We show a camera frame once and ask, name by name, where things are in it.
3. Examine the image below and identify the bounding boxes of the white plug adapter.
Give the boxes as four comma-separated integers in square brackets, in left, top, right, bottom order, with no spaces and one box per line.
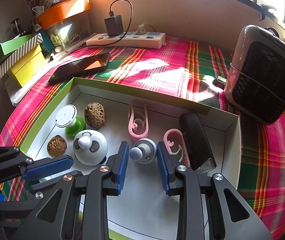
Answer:
[135,23,147,35]

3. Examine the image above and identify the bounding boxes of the orange planter box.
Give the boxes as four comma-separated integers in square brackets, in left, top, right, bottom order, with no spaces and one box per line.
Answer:
[35,0,90,29]

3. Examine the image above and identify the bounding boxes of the small usb plug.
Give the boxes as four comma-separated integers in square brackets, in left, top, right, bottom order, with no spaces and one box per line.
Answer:
[212,76,226,89]

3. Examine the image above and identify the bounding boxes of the white knob suction hook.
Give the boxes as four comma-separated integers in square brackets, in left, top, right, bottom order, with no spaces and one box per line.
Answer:
[129,138,157,164]

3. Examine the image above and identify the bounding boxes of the white power strip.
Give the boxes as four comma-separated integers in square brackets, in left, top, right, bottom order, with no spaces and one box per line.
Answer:
[86,32,166,49]

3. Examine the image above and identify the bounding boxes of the brown walnut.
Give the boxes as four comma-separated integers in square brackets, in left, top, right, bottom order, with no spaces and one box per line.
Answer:
[47,135,67,158]
[84,102,106,129]

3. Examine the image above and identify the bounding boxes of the black smartphone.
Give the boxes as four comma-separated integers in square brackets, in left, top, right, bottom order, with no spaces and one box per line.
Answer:
[48,53,110,85]

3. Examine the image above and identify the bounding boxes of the pink clip holder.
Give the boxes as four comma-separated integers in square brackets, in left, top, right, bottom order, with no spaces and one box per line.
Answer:
[164,128,190,167]
[128,105,149,142]

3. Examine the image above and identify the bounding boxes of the pink black mini heater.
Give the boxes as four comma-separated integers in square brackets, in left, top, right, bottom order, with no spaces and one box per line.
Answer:
[224,25,285,125]

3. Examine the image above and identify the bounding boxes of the white panda toy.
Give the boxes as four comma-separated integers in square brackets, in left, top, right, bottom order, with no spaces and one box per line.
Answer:
[73,129,108,166]

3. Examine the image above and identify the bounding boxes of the striped gift box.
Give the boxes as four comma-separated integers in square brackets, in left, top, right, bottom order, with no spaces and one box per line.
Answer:
[0,34,43,80]

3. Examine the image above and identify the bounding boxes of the black silver bike light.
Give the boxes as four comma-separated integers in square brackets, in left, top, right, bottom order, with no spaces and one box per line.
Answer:
[179,111,217,174]

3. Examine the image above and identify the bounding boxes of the green cardboard box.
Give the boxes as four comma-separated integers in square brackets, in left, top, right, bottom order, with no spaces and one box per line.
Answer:
[0,34,33,65]

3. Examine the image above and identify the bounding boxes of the green white cardboard tray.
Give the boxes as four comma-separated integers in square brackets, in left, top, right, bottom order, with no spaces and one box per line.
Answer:
[20,79,241,239]

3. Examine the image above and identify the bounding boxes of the pink plaid bed sheet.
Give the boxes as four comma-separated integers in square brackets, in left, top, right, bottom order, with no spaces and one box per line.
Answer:
[0,37,285,239]

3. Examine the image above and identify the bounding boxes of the green white thread spool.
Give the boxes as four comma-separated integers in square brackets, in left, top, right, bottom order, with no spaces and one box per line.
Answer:
[55,104,85,138]

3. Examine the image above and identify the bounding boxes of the yellow cardboard box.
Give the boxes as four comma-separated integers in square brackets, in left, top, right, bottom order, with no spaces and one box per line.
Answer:
[7,45,47,87]

